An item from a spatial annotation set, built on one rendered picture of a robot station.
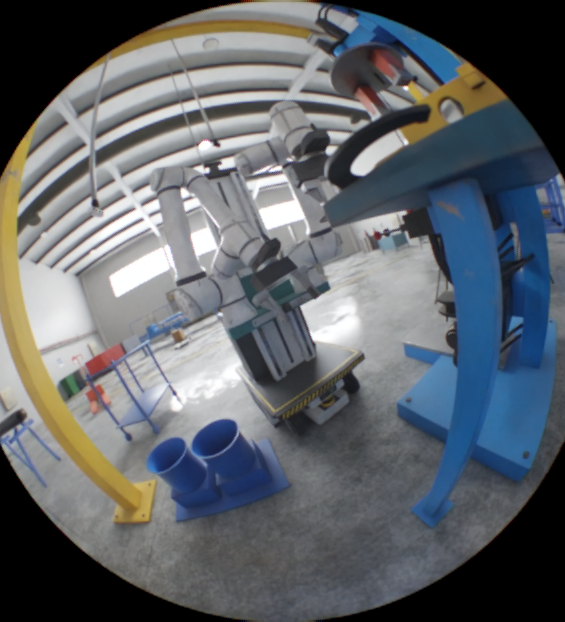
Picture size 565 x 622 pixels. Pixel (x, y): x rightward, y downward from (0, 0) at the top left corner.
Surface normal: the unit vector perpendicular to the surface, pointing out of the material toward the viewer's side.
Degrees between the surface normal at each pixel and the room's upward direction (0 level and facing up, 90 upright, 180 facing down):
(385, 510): 0
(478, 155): 90
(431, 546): 0
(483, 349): 90
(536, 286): 90
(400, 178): 90
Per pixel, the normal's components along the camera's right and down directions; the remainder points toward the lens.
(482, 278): -0.88, 0.41
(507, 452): -0.37, -0.91
